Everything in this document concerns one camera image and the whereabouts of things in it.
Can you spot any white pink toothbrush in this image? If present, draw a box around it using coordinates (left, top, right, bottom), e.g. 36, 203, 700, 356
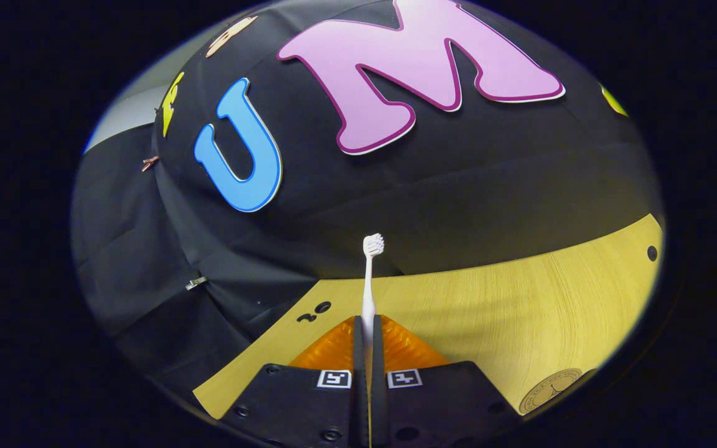
361, 233, 386, 374

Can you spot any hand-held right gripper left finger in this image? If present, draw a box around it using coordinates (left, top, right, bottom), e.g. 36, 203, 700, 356
218, 315, 369, 448

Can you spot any black backdrop cloth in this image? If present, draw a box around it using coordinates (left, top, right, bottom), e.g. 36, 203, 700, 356
72, 0, 661, 405

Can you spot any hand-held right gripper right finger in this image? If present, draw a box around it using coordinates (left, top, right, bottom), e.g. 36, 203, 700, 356
371, 314, 522, 448

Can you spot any round brown coaster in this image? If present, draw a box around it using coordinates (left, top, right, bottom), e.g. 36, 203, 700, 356
518, 368, 584, 416

